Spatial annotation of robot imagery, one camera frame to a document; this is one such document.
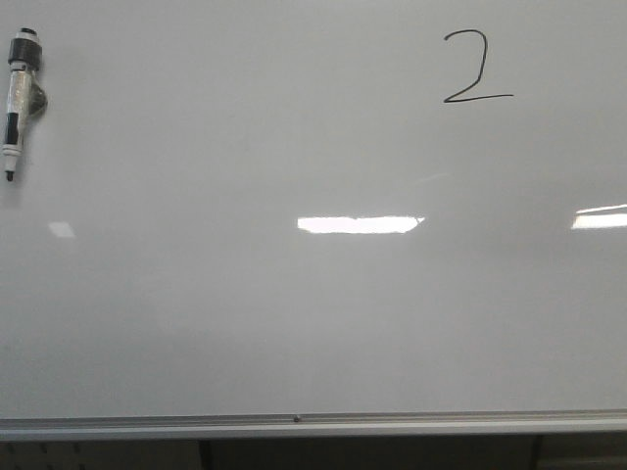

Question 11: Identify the black and white marker pen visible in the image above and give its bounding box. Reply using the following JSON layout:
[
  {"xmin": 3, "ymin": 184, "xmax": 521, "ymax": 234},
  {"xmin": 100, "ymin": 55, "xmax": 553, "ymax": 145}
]
[{"xmin": 1, "ymin": 27, "xmax": 48, "ymax": 182}]

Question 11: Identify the dark table under whiteboard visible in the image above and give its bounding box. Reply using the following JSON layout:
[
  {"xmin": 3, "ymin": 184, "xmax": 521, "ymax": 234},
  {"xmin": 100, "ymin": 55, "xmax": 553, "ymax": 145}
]
[{"xmin": 1, "ymin": 432, "xmax": 626, "ymax": 469}]

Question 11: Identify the white whiteboard with aluminium frame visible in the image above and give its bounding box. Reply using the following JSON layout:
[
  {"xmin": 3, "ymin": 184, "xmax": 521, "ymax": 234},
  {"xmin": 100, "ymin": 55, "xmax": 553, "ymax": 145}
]
[{"xmin": 1, "ymin": 1, "xmax": 626, "ymax": 442}]

